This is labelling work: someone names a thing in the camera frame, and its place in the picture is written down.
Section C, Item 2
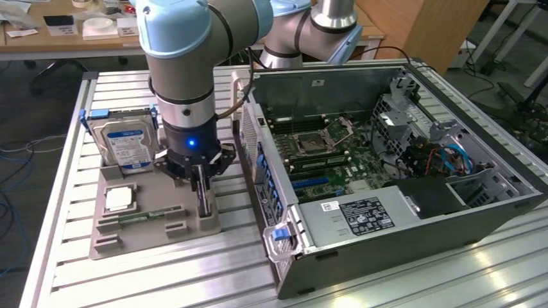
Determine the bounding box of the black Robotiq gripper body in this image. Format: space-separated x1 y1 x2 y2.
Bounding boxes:
162 118 222 166

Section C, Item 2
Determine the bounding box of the graphics card with metal bracket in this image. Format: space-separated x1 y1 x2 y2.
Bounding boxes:
191 165 215 221

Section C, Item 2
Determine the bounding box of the hard disk with blue rails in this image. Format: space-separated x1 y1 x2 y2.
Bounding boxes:
79 107 163 176

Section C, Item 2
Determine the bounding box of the silver CPU chip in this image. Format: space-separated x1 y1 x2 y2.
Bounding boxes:
104 189 135 213

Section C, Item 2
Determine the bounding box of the green RAM stick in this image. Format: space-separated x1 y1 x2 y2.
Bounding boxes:
118 208 172 225
294 156 350 171

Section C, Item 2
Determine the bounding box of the black RAM slot bank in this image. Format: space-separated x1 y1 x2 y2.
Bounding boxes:
267 114 327 135

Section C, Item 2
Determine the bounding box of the CPU socket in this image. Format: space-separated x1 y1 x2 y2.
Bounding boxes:
294 131 332 155

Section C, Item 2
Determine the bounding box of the grey plastic parts rack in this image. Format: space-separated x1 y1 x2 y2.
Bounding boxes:
88 128 224 261

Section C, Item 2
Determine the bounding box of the blue expansion slot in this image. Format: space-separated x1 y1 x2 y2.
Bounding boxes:
292 178 331 191

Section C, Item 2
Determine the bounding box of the blue case latch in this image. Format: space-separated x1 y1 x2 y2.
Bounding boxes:
272 226 294 242

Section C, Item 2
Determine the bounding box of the metal socket cover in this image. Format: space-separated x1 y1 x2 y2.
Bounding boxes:
324 117 356 146

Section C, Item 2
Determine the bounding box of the grey power supply unit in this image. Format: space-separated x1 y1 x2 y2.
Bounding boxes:
298 185 423 248

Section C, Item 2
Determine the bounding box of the green motherboard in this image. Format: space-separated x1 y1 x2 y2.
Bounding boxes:
260 110 412 203

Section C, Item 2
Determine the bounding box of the silver chipset heatsink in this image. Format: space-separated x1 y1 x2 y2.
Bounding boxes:
348 180 375 194

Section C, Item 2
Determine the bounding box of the small white box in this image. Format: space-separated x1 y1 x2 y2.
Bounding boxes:
116 16 142 37

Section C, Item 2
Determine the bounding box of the metal disk bay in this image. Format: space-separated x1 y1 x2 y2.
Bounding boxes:
370 93 471 163

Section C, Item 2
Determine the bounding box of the wooden desk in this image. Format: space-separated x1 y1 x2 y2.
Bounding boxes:
0 0 387 62

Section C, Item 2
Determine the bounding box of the white box with black lid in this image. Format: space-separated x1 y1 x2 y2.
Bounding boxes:
42 15 79 37

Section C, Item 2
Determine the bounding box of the open grey PC case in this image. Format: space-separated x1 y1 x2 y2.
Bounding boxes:
231 56 548 301

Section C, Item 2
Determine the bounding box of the wooden cabinet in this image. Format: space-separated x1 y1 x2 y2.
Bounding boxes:
355 0 492 73

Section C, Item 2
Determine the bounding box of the tan sleeved cable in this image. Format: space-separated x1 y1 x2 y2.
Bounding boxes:
212 47 259 119

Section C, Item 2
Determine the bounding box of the red wire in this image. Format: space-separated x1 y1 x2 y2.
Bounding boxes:
427 147 443 176

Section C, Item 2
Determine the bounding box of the black cable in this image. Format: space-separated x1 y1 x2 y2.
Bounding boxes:
354 46 430 70

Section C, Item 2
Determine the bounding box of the blue wire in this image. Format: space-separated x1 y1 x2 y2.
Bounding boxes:
443 146 475 176

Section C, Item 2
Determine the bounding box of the white desk frame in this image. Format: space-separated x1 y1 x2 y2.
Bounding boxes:
468 0 548 88

